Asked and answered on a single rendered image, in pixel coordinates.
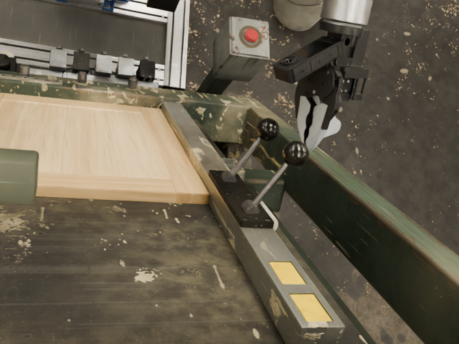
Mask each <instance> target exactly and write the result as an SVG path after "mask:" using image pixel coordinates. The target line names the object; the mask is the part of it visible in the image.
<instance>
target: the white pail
mask: <svg viewBox="0 0 459 344"><path fill-rule="evenodd" d="M322 4H323V0H273V9H274V12H275V15H276V17H277V19H278V20H279V22H280V23H281V24H282V25H284V26H285V27H287V28H288V29H291V30H293V31H306V30H308V29H310V28H311V27H312V26H314V25H315V24H316V23H317V22H318V21H319V20H320V19H321V17H320V13H321V9H322Z"/></svg>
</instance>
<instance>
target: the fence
mask: <svg viewBox="0 0 459 344"><path fill-rule="evenodd" d="M161 110H162V112H163V114H164V115H165V117H166V119H167V121H168V122H169V124H170V126H171V127H172V129H173V131H174V132H175V134H176V136H177V138H178V140H179V142H180V143H181V145H182V146H183V148H184V150H185V152H186V154H187V155H188V157H189V159H190V160H191V162H192V164H193V166H194V167H195V169H196V171H197V173H198V174H199V176H200V178H201V180H202V182H203V183H204V185H205V187H206V188H207V190H208V192H209V193H210V200H209V205H210V207H211V209H212V211H213V212H214V215H215V216H216V218H217V220H218V222H219V224H220V225H221V227H222V229H223V231H224V233H225V234H226V236H227V238H228V240H229V242H230V244H231V245H232V247H233V249H234V251H235V253H236V254H237V256H238V258H239V260H240V262H241V264H242V266H243V268H244V269H245V271H246V273H247V275H248V276H249V278H250V280H251V282H252V283H253V286H254V287H255V290H256V291H257V293H258V295H259V297H260V298H261V300H262V302H263V304H264V306H265V307H266V310H267V311H268V313H269V315H270V317H271V319H272V320H273V322H274V324H275V325H276V327H277V329H278V331H279V333H280V335H281V337H282V339H283V340H284V342H285V344H340V343H341V340H342V336H343V333H344V329H345V325H344V324H343V323H342V321H341V320H340V318H339V317H338V316H337V315H336V313H335V312H334V310H333V309H332V308H331V306H330V305H329V303H328V302H327V301H326V300H325V299H324V297H323V296H322V294H321V293H320V292H319V290H318V289H317V287H316V286H315V285H314V284H313V282H312V281H311V279H310V278H309V277H308V275H307V274H306V273H305V271H304V270H303V269H302V267H301V266H300V264H299V263H298V261H297V260H296V259H295V258H294V256H293V255H292V253H291V252H290V251H289V250H288V248H287V247H286V245H285V244H284V243H283V241H282V240H281V238H280V237H279V236H278V235H277V233H276V232H275V230H274V229H273V228H272V229H267V228H247V227H240V225H239V224H238V222H237V221H236V219H235V218H234V216H233V214H232V213H231V211H230V209H229V208H228V206H227V204H226V203H225V202H224V200H223V198H222V196H221V195H220V193H219V191H218V190H217V188H216V187H215V185H214V184H213V182H212V180H211V179H210V177H209V175H208V174H209V170H216V171H230V170H229V168H228V167H227V165H226V164H225V163H224V161H223V160H222V159H221V157H220V156H219V155H218V154H217V152H216V150H215V149H214V148H213V146H212V145H211V144H210V142H209V141H208V140H207V138H206V137H205V136H204V134H203V133H202V131H201V130H200V129H199V128H198V126H197V124H196V123H195V122H194V121H193V119H192V118H191V116H190V115H189V114H188V113H187V111H186V110H185V108H184V107H183V106H182V105H181V103H177V102H165V101H162V106H161ZM269 262H286V263H291V264H292V265H293V266H294V268H295V270H296V271H297V272H298V274H299V275H300V276H301V278H302V279H303V280H304V282H305V284H282V282H281V281H280V280H279V278H278V276H277V275H276V273H275V271H274V270H273V269H272V267H271V265H270V264H269ZM292 294H313V295H314V296H315V297H316V299H317V300H318V301H319V303H320V304H321V306H322V308H323V309H324V310H325V311H326V313H327V315H328V316H329V317H330V318H331V320H332V321H306V320H305V318H304V317H303V315H302V314H301V312H300V311H299V309H298V307H297V306H296V305H295V303H294V301H293V299H292V298H291V297H290V295H292Z"/></svg>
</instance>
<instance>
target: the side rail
mask: <svg viewBox="0 0 459 344"><path fill-rule="evenodd" d="M265 118H271V119H274V120H275V121H276V122H277V123H278V124H279V135H278V136H277V138H276V139H274V140H272V141H262V142H261V144H260V145H259V146H258V148H257V149H256V150H255V151H254V152H253V154H252V155H253V156H254V157H255V158H256V159H257V160H258V162H259V163H260V164H261V165H262V166H263V167H264V168H265V169H266V170H271V171H276V172H277V170H278V169H279V168H280V167H281V165H282V164H283V163H284V160H283V157H282V151H283V148H284V147H285V145H286V144H287V143H289V142H290V141H300V142H301V137H300V134H299V132H298V131H296V130H295V129H293V127H291V126H290V125H289V124H287V123H286V122H285V121H284V120H282V119H281V118H280V117H278V116H277V115H276V114H274V113H273V112H272V111H270V110H269V109H261V108H255V107H250V108H249V114H248V118H247V124H246V128H245V135H244V139H243V143H242V144H243V145H244V146H245V147H246V148H247V149H249V148H250V147H251V146H252V144H253V143H254V142H255V140H256V139H257V138H258V137H259V136H258V134H257V132H256V128H257V125H258V123H259V122H260V121H261V120H262V119H265ZM281 177H282V178H283V179H284V180H285V182H286V187H285V191H286V192H287V193H288V194H289V195H290V196H291V197H292V199H293V200H294V201H295V202H296V203H297V204H298V205H299V207H300V208H301V209H302V210H303V211H304V212H305V213H306V215H308V217H310V219H312V220H313V222H314V223H315V224H316V225H317V226H318V227H319V228H320V230H321V231H322V232H323V233H324V234H325V235H326V236H327V238H328V239H330V241H332V243H333V244H334V245H335V246H336V247H337V248H338V249H339V250H340V252H341V253H342V254H343V255H344V256H345V257H346V258H347V260H349V262H350V263H351V264H352V265H353V266H354V267H355V268H356V269H357V270H358V271H359V272H360V273H361V275H362V276H363V277H364V278H365V279H366V280H367V281H368V283H369V284H370V285H371V286H372V287H373V288H374V289H375V290H376V291H377V292H378V293H379V294H380V295H381V296H382V298H383V299H384V300H385V301H386V302H387V303H388V304H389V306H390V307H391V308H392V309H393V310H394V311H395V312H396V313H397V314H398V315H399V316H400V317H401V318H402V320H403V321H404V322H405V323H406V324H407V325H408V326H409V328H410V329H411V330H412V331H413V332H414V333H415V334H416V335H417V336H418V337H419V338H420V339H421V340H422V341H423V343H424V344H459V255H457V254H456V253H455V252H454V251H452V250H451V249H450V248H448V247H447V246H446V245H444V244H443V243H442V242H440V241H439V240H438V239H436V238H435V237H434V236H433V235H431V234H430V233H429V232H427V231H426V230H425V229H424V228H422V227H421V226H420V225H418V224H417V223H416V222H415V221H413V220H412V219H411V218H409V217H408V216H407V215H406V214H404V213H403V212H401V211H400V210H399V209H398V208H397V207H395V206H394V205H392V204H391V203H390V202H388V200H386V199H385V198H383V197H382V196H381V195H379V194H378V193H377V192H376V191H374V190H373V189H372V188H370V187H369V186H368V185H367V184H365V183H364V182H362V181H361V180H360V179H359V178H358V177H356V176H355V175H353V174H352V173H351V172H349V170H347V169H346V168H344V167H343V166H342V165H340V163H338V162H337V161H335V160H334V159H333V158H332V157H330V156H329V155H328V154H326V153H325V152H324V151H322V150H321V149H320V148H319V147H316V148H315V149H313V150H312V151H311V152H309V158H308V159H307V162H306V163H305V164H304V165H302V166H300V167H291V166H290V167H289V168H288V169H287V171H286V172H285V173H284V174H283V175H282V176H281Z"/></svg>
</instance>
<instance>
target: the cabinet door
mask: <svg viewBox="0 0 459 344"><path fill-rule="evenodd" d="M0 148H6V149H24V150H34V151H37V152H38V154H39V163H38V187H37V191H36V197H59V198H74V199H103V200H118V201H147V202H162V203H191V204H206V205H208V204H209V200H210V193H209V192H208V190H207V188H206V187H205V185H204V183H203V182H202V180H201V178H200V176H199V174H198V173H197V171H196V169H195V167H194V166H193V164H192V162H191V160H190V159H189V157H188V155H187V154H186V152H185V150H184V148H183V146H182V145H181V143H180V142H179V140H178V138H177V136H176V134H175V132H174V131H173V129H172V127H171V126H170V124H169V122H168V121H167V119H166V117H165V115H164V114H163V112H162V110H161V109H155V108H148V107H140V106H127V105H121V104H107V103H100V102H87V101H80V100H67V99H59V98H47V97H39V96H26V95H19V94H6V93H0Z"/></svg>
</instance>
